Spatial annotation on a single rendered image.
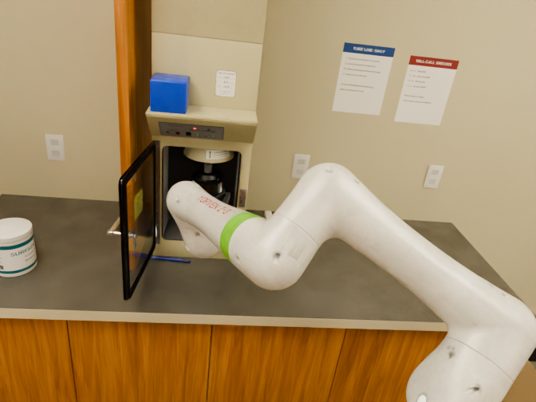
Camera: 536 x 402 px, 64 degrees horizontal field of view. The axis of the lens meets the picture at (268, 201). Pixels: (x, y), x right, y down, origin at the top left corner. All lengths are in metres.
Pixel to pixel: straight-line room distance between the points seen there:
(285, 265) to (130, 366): 0.95
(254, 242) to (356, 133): 1.22
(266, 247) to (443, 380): 0.38
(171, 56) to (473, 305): 1.02
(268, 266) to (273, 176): 1.19
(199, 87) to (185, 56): 0.10
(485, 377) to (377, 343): 0.79
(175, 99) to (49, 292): 0.72
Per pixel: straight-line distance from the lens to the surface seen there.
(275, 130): 1.86
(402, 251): 0.83
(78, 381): 1.71
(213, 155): 1.46
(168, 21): 1.35
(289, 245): 0.78
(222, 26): 1.34
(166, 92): 1.27
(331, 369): 1.66
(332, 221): 0.81
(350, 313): 1.49
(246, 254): 0.80
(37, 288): 1.56
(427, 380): 0.88
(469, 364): 0.87
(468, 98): 2.08
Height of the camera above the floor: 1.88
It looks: 27 degrees down
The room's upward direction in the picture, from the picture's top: 7 degrees clockwise
